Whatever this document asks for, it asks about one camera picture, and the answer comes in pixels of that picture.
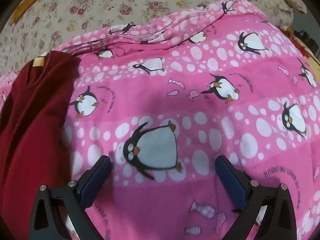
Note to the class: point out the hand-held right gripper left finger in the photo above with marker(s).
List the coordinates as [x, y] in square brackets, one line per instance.
[96, 178]

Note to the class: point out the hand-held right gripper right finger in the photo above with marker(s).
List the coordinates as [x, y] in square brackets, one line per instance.
[231, 180]

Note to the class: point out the dark red sweater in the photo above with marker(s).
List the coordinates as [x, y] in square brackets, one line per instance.
[32, 130]

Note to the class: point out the pink penguin print blanket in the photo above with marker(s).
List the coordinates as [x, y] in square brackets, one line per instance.
[190, 92]

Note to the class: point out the floral bedsheet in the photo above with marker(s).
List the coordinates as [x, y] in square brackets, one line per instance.
[105, 7]

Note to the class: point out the orange brown cushion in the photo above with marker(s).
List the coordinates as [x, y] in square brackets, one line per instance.
[18, 15]

